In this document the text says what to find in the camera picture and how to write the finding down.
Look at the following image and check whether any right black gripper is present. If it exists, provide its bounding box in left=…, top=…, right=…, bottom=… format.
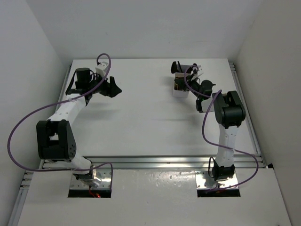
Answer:
left=176, top=73, right=203, bottom=99

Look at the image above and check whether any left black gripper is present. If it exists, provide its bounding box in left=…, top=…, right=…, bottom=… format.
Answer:
left=87, top=71, right=121, bottom=97

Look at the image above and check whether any black gold lipstick case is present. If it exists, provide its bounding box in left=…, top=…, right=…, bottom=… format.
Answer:
left=174, top=75, right=186, bottom=91

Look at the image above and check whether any black fan makeup brush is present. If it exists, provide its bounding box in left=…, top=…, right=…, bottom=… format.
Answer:
left=171, top=61, right=181, bottom=74

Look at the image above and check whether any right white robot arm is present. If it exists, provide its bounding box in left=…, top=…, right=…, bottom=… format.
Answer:
left=184, top=74, right=246, bottom=181

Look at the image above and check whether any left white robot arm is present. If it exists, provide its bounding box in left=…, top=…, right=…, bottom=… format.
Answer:
left=36, top=63, right=122, bottom=181

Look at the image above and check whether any white compartment organizer box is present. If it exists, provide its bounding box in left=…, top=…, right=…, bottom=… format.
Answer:
left=173, top=73, right=189, bottom=98

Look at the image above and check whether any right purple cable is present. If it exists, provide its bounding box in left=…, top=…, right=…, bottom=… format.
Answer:
left=183, top=65, right=259, bottom=190

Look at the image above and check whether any purple cable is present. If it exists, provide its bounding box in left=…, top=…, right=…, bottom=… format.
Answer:
left=183, top=65, right=259, bottom=190
left=7, top=53, right=113, bottom=189

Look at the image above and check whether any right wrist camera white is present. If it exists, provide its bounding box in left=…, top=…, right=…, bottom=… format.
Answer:
left=193, top=66, right=204, bottom=77

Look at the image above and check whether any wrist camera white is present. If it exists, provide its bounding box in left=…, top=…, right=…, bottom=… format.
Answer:
left=95, top=62, right=109, bottom=77
left=193, top=66, right=204, bottom=77

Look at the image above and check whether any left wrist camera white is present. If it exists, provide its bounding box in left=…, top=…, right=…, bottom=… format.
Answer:
left=95, top=62, right=109, bottom=77

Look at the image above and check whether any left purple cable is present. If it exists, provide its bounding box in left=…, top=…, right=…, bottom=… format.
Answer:
left=7, top=53, right=113, bottom=189

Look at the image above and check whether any aluminium table frame rail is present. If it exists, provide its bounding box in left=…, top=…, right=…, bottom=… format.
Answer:
left=41, top=154, right=266, bottom=170

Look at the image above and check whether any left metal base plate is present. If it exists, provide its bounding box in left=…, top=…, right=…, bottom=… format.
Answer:
left=70, top=169, right=112, bottom=190

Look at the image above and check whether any metal base plate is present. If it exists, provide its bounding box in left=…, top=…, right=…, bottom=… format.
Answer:
left=70, top=169, right=112, bottom=190
left=195, top=170, right=239, bottom=190

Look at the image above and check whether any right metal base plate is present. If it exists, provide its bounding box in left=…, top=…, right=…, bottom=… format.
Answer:
left=195, top=170, right=239, bottom=190

